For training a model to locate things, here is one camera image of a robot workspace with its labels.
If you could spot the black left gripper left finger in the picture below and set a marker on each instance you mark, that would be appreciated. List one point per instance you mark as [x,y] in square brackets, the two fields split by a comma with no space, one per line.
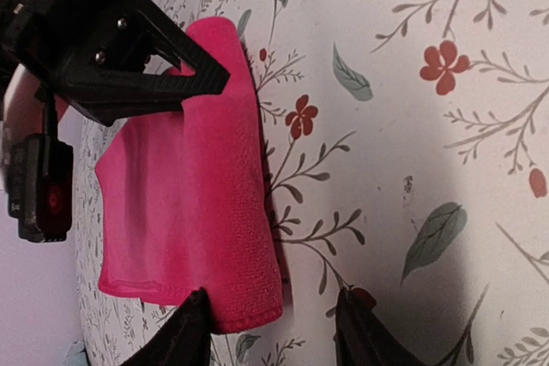
[185,338]

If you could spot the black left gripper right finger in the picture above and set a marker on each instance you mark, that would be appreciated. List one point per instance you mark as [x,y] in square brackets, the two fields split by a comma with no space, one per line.
[361,338]

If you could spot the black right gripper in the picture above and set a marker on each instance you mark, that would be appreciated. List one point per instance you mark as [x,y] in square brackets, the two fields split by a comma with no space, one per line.
[110,59]

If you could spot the pink towel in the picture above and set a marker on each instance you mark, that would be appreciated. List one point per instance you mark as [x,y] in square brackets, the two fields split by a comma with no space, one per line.
[183,200]

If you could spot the light blue towel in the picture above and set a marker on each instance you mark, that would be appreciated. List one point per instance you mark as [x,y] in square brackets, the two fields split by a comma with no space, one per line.
[77,355]

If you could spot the floral tablecloth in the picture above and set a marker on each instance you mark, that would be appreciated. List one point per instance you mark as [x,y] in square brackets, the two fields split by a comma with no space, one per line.
[407,149]

